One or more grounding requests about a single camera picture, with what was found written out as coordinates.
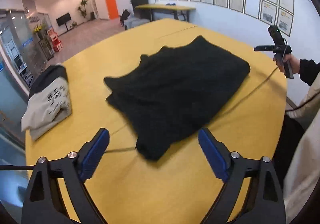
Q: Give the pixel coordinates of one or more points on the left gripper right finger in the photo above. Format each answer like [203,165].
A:
[264,199]

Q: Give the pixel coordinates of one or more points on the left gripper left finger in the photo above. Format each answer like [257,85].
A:
[56,191]

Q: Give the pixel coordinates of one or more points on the person's right forearm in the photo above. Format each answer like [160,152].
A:
[308,71]

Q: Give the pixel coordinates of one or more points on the person's right hand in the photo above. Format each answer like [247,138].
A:
[294,62]

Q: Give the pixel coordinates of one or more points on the beige and black folded garment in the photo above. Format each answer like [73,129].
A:
[49,102]

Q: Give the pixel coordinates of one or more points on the yellow side table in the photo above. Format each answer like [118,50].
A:
[174,10]

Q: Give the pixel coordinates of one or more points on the red stacked crates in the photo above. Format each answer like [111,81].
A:
[57,44]

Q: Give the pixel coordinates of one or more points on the yellow flower arrangement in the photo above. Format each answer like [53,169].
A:
[37,29]

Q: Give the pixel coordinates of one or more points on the black wall television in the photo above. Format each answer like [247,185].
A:
[63,20]

